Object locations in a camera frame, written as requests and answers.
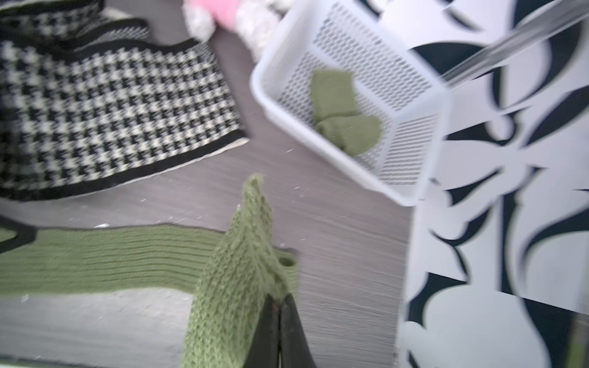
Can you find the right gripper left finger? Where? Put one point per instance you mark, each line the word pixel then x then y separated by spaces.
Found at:
pixel 264 350

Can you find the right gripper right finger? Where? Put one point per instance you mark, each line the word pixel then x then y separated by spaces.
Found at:
pixel 294 351

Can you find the green knitted scarf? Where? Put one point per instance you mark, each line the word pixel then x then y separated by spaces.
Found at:
pixel 228 274
pixel 337 115

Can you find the white plastic basket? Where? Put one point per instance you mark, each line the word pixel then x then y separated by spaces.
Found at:
pixel 391 82

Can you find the houndstooth black white garment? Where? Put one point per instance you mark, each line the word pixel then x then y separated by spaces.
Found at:
pixel 89 102

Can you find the white teddy bear pink shirt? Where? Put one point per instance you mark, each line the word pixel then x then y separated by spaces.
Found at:
pixel 253 21

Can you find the aluminium frame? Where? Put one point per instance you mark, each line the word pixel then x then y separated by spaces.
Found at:
pixel 538 25

